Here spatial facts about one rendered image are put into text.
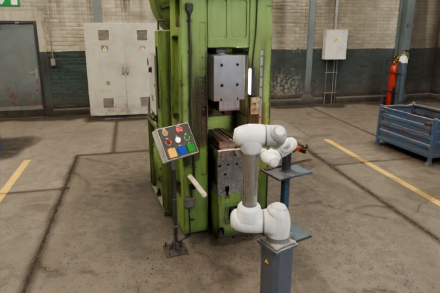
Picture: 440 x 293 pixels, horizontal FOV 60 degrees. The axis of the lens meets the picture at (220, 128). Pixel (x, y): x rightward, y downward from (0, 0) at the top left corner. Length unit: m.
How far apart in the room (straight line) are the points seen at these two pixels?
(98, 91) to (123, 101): 0.57
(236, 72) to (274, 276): 1.74
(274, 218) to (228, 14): 1.88
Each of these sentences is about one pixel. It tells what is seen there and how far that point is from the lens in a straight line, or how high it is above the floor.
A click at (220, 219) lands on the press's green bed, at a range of 3.77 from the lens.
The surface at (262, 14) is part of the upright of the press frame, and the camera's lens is 3.68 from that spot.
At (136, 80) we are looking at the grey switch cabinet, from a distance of 8.66.
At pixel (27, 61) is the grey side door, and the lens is 9.54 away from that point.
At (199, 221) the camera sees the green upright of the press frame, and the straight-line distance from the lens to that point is 3.93.
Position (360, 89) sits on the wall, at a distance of 11.21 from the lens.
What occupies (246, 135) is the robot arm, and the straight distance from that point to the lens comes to 2.26.
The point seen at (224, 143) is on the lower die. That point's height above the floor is 0.96.
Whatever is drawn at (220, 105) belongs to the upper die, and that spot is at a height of 1.32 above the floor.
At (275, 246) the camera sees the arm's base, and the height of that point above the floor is 0.62.
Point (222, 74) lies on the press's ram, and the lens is 3.40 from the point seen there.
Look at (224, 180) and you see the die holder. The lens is 3.60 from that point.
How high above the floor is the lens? 2.01
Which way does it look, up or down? 15 degrees down
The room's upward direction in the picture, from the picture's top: straight up
